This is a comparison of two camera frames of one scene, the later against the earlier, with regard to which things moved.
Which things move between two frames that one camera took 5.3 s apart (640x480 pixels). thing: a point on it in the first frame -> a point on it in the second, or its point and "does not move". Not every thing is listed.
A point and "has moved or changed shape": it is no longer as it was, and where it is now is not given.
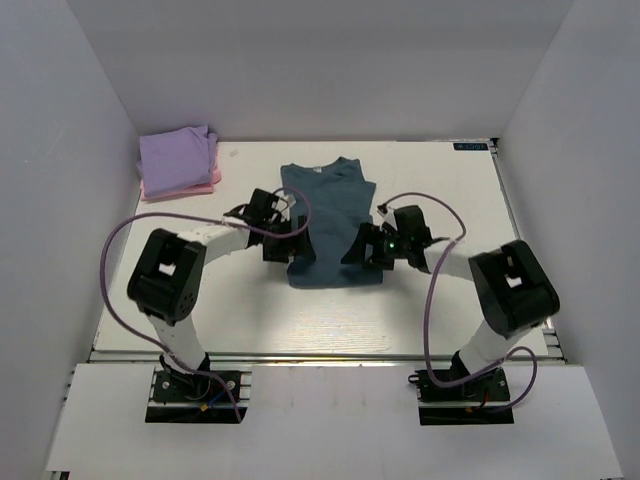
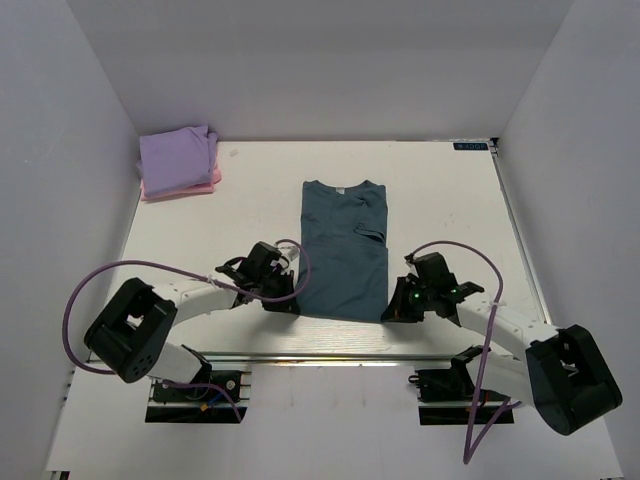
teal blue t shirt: (342, 200) has moved or changed shape
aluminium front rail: (326, 357) does not move
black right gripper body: (388, 247) -> (420, 296)
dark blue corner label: (469, 146) does not move
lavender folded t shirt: (178, 159) does not move
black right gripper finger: (355, 254) -> (399, 308)
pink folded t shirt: (216, 177) does not move
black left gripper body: (276, 248) -> (277, 285)
